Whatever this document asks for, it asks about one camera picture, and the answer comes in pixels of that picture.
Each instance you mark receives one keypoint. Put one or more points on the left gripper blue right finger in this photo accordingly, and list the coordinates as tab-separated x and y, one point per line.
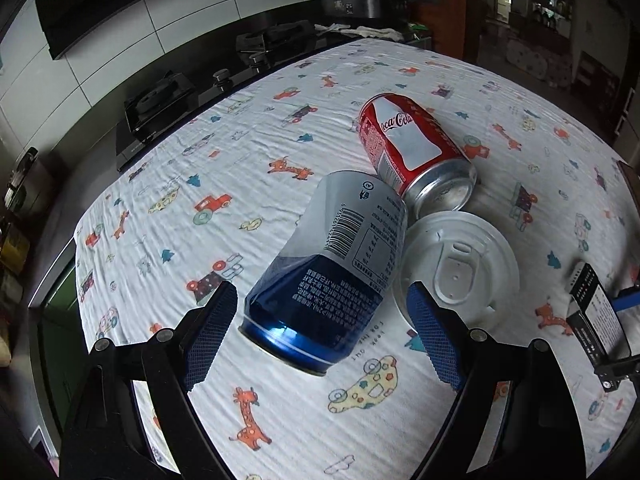
539	435

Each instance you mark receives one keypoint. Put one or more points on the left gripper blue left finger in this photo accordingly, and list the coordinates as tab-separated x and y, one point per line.
104	437

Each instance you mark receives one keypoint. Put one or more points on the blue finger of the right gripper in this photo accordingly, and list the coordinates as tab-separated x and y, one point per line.
612	373
627	298

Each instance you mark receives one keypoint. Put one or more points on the white plastic cup lid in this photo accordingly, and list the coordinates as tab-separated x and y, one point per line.
464	262

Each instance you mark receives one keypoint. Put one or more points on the blue silver drink can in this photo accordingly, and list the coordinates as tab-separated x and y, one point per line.
320	292

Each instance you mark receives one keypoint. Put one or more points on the red Coca-Cola can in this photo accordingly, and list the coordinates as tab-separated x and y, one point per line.
413	154

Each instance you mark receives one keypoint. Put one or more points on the white patterned table cloth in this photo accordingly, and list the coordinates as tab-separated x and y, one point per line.
218	199

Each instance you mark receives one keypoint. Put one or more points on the black gas stove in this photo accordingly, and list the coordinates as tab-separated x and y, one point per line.
156	109

